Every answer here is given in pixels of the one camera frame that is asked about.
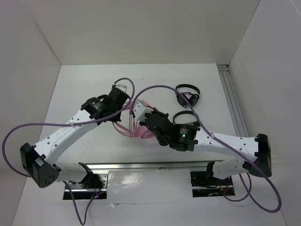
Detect black headphones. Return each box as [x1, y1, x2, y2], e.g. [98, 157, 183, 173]
[172, 111, 200, 129]
[175, 84, 201, 108]

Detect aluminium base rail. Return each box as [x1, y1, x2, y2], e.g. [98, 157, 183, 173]
[79, 161, 208, 173]

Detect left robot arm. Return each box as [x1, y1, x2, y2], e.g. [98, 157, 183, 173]
[20, 85, 130, 188]

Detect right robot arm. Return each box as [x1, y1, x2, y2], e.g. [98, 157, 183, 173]
[133, 104, 272, 185]

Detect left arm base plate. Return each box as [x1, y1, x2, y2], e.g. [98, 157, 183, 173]
[67, 171, 109, 200]

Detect black headphones near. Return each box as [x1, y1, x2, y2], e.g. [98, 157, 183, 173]
[172, 111, 200, 129]

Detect aluminium side rail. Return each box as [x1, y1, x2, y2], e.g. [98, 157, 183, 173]
[217, 65, 249, 137]

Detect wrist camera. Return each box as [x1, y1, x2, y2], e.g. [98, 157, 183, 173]
[112, 82, 127, 92]
[133, 99, 153, 121]

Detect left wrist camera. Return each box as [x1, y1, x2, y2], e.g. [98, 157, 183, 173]
[112, 82, 127, 92]

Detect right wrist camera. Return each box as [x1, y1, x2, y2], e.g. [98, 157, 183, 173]
[133, 99, 153, 121]

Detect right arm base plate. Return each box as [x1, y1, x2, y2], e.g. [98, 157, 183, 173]
[190, 171, 235, 198]

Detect black headphones far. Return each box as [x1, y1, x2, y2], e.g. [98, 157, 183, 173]
[175, 84, 201, 108]

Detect pink gaming headphones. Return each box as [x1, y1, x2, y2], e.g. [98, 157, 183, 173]
[112, 101, 154, 139]

